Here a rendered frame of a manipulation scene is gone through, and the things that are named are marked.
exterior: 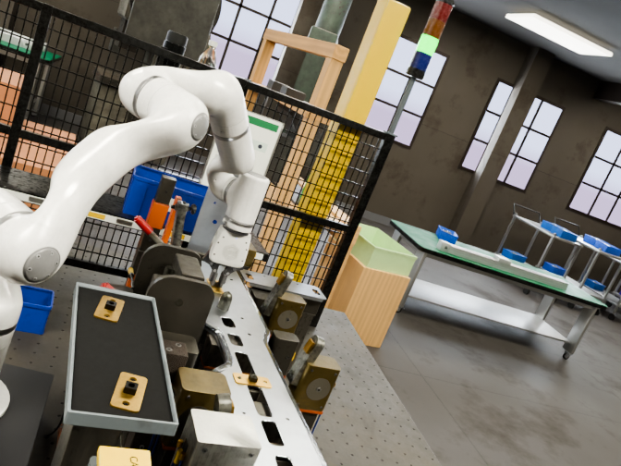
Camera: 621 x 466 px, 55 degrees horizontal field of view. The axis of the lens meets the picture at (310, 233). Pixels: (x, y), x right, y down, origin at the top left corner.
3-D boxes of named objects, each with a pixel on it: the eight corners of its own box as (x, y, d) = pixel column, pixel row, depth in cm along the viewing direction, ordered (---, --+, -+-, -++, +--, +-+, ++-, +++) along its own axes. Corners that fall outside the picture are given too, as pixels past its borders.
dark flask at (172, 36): (174, 90, 206) (190, 38, 201) (152, 81, 203) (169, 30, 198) (172, 86, 212) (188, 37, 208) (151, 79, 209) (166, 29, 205)
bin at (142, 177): (213, 239, 200) (225, 203, 197) (121, 212, 191) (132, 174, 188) (209, 224, 215) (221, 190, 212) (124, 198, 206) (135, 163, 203)
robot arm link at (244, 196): (216, 211, 163) (242, 225, 159) (233, 165, 160) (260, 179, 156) (234, 211, 170) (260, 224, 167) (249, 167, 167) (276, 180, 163)
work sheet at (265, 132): (256, 202, 223) (285, 123, 216) (198, 185, 213) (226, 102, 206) (254, 200, 225) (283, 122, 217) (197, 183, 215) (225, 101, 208)
